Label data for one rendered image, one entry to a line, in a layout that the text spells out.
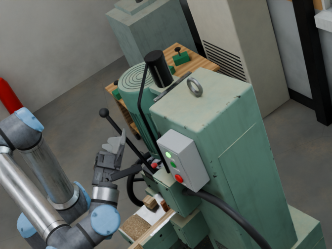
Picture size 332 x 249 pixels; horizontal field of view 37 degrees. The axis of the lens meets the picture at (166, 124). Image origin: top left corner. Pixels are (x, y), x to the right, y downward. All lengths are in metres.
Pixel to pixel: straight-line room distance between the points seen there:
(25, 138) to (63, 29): 2.94
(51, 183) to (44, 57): 2.74
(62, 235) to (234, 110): 0.63
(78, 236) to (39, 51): 3.38
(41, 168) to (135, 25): 2.10
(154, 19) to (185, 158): 2.77
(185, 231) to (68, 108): 3.15
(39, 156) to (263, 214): 0.90
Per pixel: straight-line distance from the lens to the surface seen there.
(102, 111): 1.69
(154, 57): 1.46
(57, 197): 2.27
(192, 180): 1.38
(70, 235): 1.54
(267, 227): 1.69
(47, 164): 2.08
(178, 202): 1.55
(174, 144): 1.34
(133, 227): 1.96
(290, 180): 3.17
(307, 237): 1.90
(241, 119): 1.39
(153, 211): 2.02
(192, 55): 3.57
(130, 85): 1.61
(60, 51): 4.83
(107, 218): 1.53
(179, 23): 4.15
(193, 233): 1.73
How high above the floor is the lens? 2.32
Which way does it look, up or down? 36 degrees down
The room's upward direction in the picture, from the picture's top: 24 degrees counter-clockwise
